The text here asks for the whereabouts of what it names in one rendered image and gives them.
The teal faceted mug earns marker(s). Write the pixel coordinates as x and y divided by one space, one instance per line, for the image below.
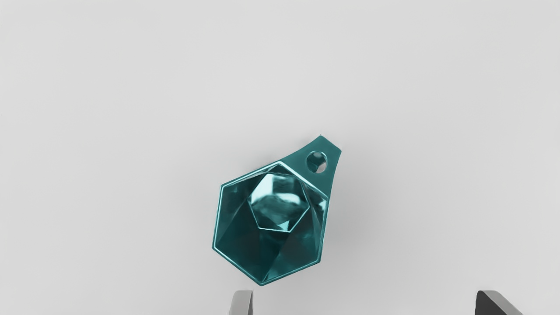
245 245

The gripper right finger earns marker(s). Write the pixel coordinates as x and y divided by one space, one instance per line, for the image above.
493 306

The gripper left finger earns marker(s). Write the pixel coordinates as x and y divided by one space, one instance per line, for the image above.
241 305

